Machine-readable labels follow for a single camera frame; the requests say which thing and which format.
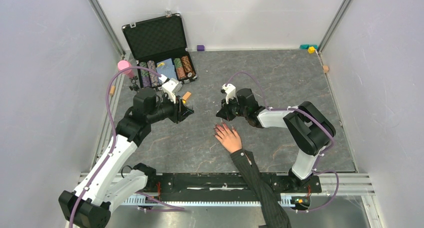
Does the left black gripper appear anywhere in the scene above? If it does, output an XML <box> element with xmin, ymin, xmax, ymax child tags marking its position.
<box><xmin>147</xmin><ymin>92</ymin><xmax>194</xmax><ymax>124</ymax></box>

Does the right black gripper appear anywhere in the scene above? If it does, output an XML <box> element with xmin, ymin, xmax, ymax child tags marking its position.
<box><xmin>217</xmin><ymin>95</ymin><xmax>248</xmax><ymax>122</ymax></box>

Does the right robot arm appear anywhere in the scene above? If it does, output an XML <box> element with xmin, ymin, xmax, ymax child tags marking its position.
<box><xmin>216</xmin><ymin>84</ymin><xmax>336</xmax><ymax>192</ymax></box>

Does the black pinstripe sleeve forearm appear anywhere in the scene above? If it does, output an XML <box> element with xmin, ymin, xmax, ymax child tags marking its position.
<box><xmin>230</xmin><ymin>149</ymin><xmax>292</xmax><ymax>227</ymax></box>

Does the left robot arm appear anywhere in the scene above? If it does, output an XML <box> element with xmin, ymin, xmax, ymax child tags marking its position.
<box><xmin>58</xmin><ymin>87</ymin><xmax>194</xmax><ymax>227</ymax></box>

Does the mannequin hand with red nails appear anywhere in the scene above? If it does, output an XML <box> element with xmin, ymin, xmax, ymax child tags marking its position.
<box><xmin>214</xmin><ymin>123</ymin><xmax>242</xmax><ymax>153</ymax></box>

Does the orange wooden block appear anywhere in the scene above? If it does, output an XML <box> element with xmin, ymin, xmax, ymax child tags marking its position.
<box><xmin>182</xmin><ymin>91</ymin><xmax>192</xmax><ymax>102</ymax></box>

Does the black poker chip case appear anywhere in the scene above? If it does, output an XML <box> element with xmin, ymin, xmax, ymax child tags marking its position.
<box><xmin>121</xmin><ymin>13</ymin><xmax>198</xmax><ymax>84</ymax></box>

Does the pink microphone on tripod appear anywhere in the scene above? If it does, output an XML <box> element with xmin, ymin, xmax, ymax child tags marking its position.
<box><xmin>117</xmin><ymin>60</ymin><xmax>140</xmax><ymax>91</ymax></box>

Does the teal block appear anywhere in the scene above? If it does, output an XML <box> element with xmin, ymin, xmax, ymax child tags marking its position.
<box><xmin>299</xmin><ymin>44</ymin><xmax>318</xmax><ymax>50</ymax></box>

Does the yellow cube in corner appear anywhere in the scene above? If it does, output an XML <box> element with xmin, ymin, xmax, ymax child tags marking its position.
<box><xmin>307</xmin><ymin>46</ymin><xmax>316</xmax><ymax>54</ymax></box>

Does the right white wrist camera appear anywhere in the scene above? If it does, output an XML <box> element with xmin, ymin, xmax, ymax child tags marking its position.
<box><xmin>221</xmin><ymin>83</ymin><xmax>237</xmax><ymax>104</ymax></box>

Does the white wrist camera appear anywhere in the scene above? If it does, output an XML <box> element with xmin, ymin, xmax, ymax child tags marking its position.
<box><xmin>158</xmin><ymin>74</ymin><xmax>183</xmax><ymax>104</ymax></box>
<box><xmin>221</xmin><ymin>83</ymin><xmax>237</xmax><ymax>104</ymax></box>

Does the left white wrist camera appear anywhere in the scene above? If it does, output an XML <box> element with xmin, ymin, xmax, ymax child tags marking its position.
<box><xmin>158</xmin><ymin>74</ymin><xmax>183</xmax><ymax>104</ymax></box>

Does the tan block left wall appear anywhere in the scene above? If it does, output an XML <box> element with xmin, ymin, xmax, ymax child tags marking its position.
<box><xmin>109</xmin><ymin>85</ymin><xmax>116</xmax><ymax>96</ymax></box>

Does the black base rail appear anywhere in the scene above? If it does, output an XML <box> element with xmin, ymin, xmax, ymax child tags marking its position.
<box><xmin>123</xmin><ymin>172</ymin><xmax>322</xmax><ymax>208</ymax></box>

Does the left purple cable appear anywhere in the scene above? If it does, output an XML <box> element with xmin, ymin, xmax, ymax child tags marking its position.
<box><xmin>67</xmin><ymin>66</ymin><xmax>186</xmax><ymax>228</ymax></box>

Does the purple cable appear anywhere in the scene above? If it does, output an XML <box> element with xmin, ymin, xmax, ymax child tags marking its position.
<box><xmin>67</xmin><ymin>66</ymin><xmax>186</xmax><ymax>228</ymax></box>
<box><xmin>225</xmin><ymin>72</ymin><xmax>340</xmax><ymax>214</ymax></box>

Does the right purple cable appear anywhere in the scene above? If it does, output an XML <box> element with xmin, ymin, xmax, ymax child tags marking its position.
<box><xmin>225</xmin><ymin>72</ymin><xmax>340</xmax><ymax>214</ymax></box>

